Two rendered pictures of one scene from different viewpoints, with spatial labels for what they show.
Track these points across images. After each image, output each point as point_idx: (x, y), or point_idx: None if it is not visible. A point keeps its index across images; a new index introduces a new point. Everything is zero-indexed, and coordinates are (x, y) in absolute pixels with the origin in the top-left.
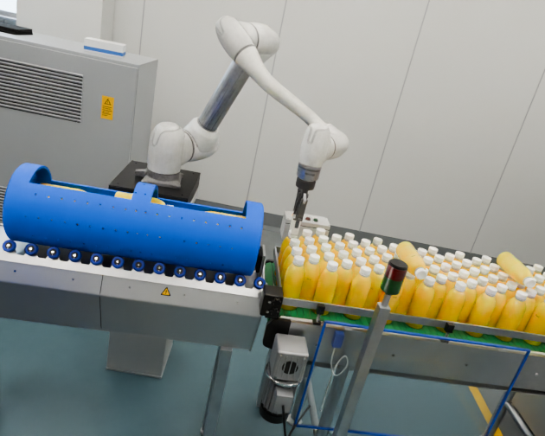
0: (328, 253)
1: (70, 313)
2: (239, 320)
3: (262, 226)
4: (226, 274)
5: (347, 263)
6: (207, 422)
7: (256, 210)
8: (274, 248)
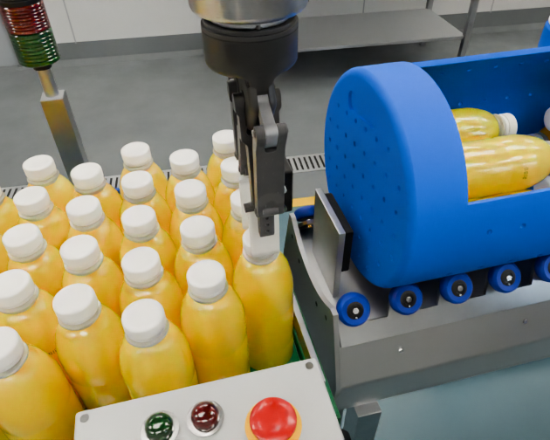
0: (141, 176)
1: None
2: None
3: (340, 78)
4: None
5: (91, 162)
6: None
7: (378, 65)
8: (319, 366)
